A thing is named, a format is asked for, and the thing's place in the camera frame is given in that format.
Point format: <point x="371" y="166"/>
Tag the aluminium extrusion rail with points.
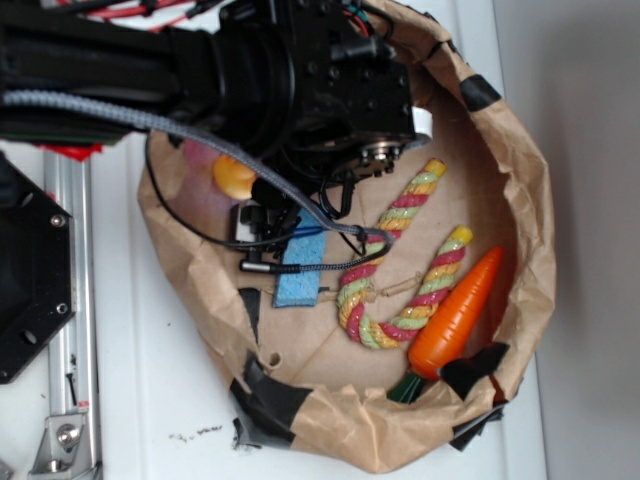
<point x="72" y="353"/>

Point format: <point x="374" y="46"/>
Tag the orange plastic carrot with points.
<point x="444" y="337"/>

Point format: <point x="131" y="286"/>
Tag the multicolour twisted rope toy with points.
<point x="436" y="284"/>

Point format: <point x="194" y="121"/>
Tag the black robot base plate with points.
<point x="36" y="270"/>

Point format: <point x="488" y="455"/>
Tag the metal corner bracket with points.
<point x="66" y="450"/>

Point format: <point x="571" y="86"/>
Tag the white tray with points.
<point x="165" y="413"/>

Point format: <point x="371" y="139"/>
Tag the yellow rubber duck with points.
<point x="233" y="178"/>

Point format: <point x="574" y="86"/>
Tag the brown paper bag bin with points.
<point x="296" y="377"/>

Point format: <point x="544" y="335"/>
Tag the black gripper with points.
<point x="264" y="226"/>

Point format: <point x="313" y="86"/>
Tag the blue sponge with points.
<point x="307" y="247"/>

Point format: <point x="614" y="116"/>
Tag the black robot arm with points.
<point x="293" y="89"/>

